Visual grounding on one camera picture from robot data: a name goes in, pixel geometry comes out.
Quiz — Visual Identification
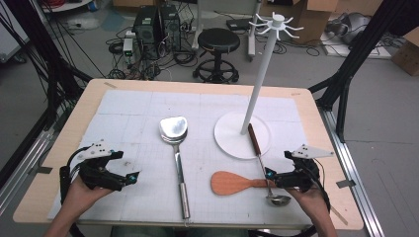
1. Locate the black sleeved gripper cable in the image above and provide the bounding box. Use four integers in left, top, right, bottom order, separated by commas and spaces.
58, 146, 87, 237
312, 159, 332, 214

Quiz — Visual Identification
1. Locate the white floor board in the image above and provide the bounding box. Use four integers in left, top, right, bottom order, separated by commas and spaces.
320, 31, 393, 60

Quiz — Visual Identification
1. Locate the metal spatula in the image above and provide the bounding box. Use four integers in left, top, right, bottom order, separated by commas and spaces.
158, 116, 192, 221

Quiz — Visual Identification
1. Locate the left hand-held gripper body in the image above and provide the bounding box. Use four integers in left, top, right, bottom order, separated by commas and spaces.
78, 139, 127, 192

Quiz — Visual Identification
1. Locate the black computer tower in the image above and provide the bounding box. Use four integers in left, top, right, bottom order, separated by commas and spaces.
132, 5, 162, 60
159, 3, 182, 52

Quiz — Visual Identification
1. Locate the large open cardboard box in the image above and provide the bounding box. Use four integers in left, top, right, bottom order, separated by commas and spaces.
260, 0, 340, 44

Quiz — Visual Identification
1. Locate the wooden rice paddle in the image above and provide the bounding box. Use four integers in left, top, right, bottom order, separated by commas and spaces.
210, 171, 277, 197

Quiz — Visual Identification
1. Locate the aluminium rail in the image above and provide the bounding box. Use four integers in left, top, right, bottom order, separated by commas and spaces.
0, 127, 55, 215
317, 108, 385, 237

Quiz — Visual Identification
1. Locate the flat black box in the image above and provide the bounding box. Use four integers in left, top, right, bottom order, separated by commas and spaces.
226, 18, 253, 32

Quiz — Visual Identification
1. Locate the person's left hand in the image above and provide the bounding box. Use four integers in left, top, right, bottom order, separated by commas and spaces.
61, 176, 115, 215

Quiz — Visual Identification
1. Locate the metal ladle with brown handle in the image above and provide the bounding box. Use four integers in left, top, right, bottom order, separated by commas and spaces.
247, 122, 293, 207

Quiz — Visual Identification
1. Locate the black round stool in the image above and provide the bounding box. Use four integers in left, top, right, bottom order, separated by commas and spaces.
192, 28, 241, 84

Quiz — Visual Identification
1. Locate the black metal frame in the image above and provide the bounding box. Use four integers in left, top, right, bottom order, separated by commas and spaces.
0, 0, 94, 132
309, 0, 419, 143

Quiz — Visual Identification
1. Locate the white utensil rack stand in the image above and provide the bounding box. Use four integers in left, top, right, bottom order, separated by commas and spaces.
212, 11, 304, 161

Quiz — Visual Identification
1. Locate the tangle of black floor cables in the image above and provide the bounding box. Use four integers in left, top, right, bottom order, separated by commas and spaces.
106, 28, 200, 81

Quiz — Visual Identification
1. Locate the white grid mat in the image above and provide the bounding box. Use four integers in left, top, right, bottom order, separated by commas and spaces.
47, 89, 322, 228

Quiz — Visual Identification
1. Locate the person's right hand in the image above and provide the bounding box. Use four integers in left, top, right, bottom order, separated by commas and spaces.
286, 186, 330, 219

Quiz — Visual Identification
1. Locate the small white device green light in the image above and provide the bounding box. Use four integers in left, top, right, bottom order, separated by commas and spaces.
123, 38, 134, 57

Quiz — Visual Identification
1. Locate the grey and black device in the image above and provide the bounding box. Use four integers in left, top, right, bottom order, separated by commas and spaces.
325, 12, 373, 45

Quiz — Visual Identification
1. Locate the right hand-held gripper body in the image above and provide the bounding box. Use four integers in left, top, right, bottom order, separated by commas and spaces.
274, 143, 335, 194

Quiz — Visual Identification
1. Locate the small open cardboard box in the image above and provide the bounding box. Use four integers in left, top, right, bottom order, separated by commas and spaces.
112, 0, 156, 8

